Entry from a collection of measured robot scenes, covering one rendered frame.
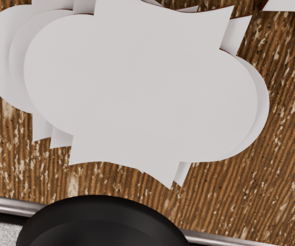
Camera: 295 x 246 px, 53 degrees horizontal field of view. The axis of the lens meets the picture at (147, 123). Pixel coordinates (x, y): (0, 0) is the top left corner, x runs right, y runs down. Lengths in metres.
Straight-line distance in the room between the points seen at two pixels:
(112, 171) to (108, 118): 0.08
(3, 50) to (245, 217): 0.25
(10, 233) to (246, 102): 0.29
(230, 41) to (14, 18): 0.15
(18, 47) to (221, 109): 0.14
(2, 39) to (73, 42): 0.07
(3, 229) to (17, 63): 0.21
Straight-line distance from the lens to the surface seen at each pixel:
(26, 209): 0.34
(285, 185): 0.29
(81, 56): 0.19
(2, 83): 0.25
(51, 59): 0.20
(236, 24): 0.20
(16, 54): 0.23
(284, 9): 0.23
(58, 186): 0.29
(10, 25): 0.24
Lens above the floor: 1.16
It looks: 66 degrees down
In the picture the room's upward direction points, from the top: 173 degrees counter-clockwise
